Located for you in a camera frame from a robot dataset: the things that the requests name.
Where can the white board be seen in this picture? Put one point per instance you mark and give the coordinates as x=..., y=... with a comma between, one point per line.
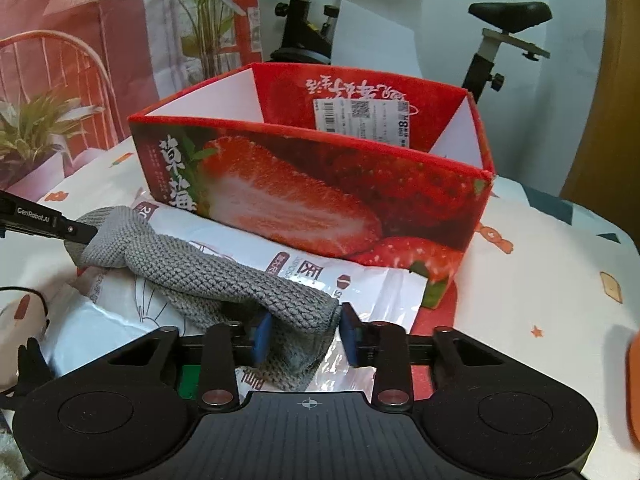
x=380, y=40

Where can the printed plant wall cloth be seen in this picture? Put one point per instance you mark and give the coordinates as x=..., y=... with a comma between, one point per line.
x=125, y=35

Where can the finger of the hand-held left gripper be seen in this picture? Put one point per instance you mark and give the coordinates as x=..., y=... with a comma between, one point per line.
x=30, y=215

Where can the white plastic packet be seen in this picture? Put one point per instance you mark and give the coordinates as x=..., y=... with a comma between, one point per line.
x=380, y=290

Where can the red strawberry print box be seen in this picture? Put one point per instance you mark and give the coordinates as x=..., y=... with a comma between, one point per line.
x=300, y=200

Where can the grey knitted cloth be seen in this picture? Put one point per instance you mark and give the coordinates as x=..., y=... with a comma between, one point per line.
x=200, y=275

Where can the black object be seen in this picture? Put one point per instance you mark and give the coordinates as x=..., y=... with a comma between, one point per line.
x=35, y=365

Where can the black exercise bike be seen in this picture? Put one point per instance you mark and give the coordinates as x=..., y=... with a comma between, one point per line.
x=300, y=40

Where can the wooden door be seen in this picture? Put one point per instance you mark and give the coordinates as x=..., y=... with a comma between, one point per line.
x=615, y=110

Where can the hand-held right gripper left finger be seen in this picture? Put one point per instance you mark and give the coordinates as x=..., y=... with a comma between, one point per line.
x=260, y=337

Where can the orange round object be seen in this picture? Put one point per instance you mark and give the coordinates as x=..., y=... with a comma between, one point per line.
x=634, y=390

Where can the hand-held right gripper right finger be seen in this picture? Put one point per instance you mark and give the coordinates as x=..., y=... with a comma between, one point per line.
x=350, y=334

